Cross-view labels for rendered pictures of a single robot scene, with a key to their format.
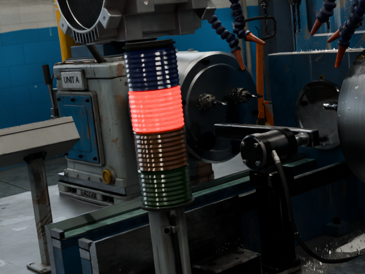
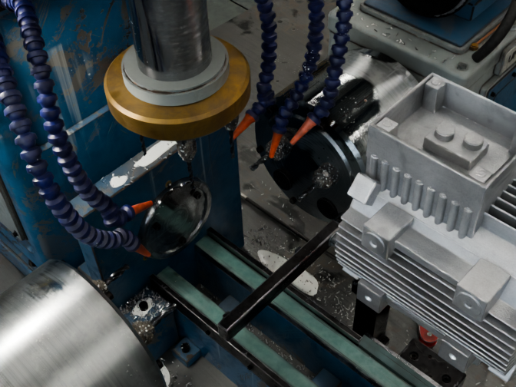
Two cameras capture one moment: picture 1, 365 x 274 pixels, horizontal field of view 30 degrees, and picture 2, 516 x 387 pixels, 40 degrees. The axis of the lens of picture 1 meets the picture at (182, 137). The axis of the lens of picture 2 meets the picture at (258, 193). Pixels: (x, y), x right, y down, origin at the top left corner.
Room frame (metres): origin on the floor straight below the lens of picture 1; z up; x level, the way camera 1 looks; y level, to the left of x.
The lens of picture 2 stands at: (1.36, 0.45, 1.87)
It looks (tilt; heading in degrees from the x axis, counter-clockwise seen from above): 48 degrees down; 262
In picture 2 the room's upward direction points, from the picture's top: 3 degrees counter-clockwise
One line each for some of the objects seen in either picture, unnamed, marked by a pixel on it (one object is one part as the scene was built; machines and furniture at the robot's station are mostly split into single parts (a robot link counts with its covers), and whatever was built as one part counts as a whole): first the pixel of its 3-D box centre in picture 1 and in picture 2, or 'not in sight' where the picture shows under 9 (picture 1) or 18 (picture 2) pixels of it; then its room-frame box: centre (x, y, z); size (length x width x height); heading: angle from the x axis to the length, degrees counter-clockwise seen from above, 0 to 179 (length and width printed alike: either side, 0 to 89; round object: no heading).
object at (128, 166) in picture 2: (343, 130); (154, 216); (1.43, -0.34, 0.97); 0.30 x 0.11 x 0.34; 38
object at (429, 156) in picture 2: not in sight; (450, 153); (1.12, 0.02, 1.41); 0.12 x 0.11 x 0.07; 127
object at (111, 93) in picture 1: (126, 123); not in sight; (1.81, 0.14, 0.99); 0.35 x 0.31 x 0.37; 38
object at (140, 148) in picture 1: (161, 147); not in sight; (0.77, 0.03, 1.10); 0.06 x 0.06 x 0.04
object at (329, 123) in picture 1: (321, 115); (177, 219); (1.39, -0.29, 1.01); 0.15 x 0.02 x 0.15; 38
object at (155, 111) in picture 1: (156, 107); not in sight; (0.77, 0.03, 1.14); 0.06 x 0.06 x 0.04
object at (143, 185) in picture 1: (165, 185); not in sight; (0.77, 0.03, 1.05); 0.06 x 0.06 x 0.04
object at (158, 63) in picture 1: (151, 68); not in sight; (0.77, 0.03, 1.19); 0.06 x 0.06 x 0.04
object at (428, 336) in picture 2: not in sight; (427, 322); (1.00, -0.15, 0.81); 0.09 x 0.03 x 0.02; 75
